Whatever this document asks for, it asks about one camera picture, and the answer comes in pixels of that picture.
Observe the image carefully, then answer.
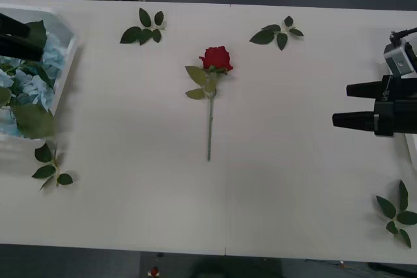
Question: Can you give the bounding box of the pale grey right wrist camera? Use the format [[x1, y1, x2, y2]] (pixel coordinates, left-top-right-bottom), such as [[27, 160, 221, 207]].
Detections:
[[382, 38, 417, 76]]

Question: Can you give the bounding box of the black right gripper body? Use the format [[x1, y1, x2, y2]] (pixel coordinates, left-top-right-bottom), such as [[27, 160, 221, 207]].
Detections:
[[373, 74, 417, 136]]

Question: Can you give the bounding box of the red rose with green stem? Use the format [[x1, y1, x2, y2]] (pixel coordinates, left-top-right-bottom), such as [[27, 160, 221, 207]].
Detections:
[[184, 46, 235, 162]]

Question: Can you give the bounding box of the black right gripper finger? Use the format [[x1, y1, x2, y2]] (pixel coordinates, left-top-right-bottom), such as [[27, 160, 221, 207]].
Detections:
[[345, 81, 384, 99], [332, 111, 379, 130]]

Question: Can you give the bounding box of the shallow white box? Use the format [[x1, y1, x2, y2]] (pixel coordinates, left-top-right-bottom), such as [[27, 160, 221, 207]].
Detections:
[[0, 3, 79, 145], [403, 133, 417, 162]]

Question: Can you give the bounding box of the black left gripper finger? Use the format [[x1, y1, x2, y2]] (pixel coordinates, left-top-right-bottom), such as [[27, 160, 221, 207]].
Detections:
[[0, 35, 46, 62], [0, 13, 33, 37]]

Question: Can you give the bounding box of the loose green leaf twig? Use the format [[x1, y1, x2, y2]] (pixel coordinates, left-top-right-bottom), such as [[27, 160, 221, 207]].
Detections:
[[249, 16, 305, 51], [119, 7, 167, 46], [375, 179, 417, 249], [31, 141, 74, 191]]

